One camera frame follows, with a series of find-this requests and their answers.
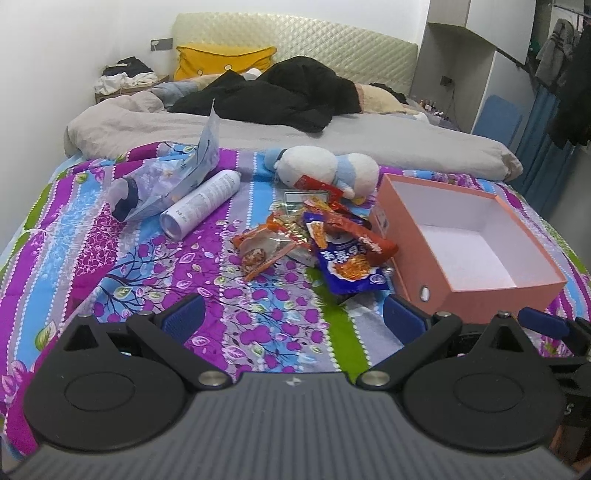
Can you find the orange clear snack packet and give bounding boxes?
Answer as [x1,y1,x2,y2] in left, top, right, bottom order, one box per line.
[231,223,311,282]

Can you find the green white snack packet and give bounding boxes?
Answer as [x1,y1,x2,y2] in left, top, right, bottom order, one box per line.
[283,190,329,214]

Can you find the red snack packet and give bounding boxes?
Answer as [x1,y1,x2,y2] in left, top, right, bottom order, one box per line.
[294,175,342,203]

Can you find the pink cardboard box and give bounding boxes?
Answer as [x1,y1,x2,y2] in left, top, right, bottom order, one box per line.
[370,174,566,324]

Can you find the colourful floral bedsheet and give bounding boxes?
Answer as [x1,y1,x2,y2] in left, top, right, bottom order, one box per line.
[0,141,591,458]

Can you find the blue curtain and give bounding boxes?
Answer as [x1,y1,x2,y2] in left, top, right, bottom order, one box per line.
[510,85,576,220]

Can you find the white spray can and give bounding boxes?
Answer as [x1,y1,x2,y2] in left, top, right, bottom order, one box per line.
[159,169,242,241]

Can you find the blue snack packet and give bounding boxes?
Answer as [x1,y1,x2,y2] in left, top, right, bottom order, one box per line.
[303,212,389,296]

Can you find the light blue plastic pouch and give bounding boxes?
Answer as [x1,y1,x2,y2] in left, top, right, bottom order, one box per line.
[106,107,221,222]

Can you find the red orange foil packet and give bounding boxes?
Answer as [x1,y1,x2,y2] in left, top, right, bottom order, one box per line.
[322,212,399,266]

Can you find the white blue plush toy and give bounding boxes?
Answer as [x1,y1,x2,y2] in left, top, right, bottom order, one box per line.
[263,146,380,200]

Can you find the grey duvet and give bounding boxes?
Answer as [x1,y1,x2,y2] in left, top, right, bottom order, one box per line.
[63,91,523,181]

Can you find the beige pillow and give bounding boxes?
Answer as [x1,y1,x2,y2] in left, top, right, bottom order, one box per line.
[355,83,418,115]

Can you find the bedside table with clothes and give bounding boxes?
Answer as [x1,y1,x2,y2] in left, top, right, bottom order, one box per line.
[93,56,169,104]

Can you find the yellow pillow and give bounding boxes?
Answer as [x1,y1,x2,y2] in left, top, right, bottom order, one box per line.
[174,44,276,81]

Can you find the black clothing pile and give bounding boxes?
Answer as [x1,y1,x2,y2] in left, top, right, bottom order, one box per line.
[168,56,362,134]

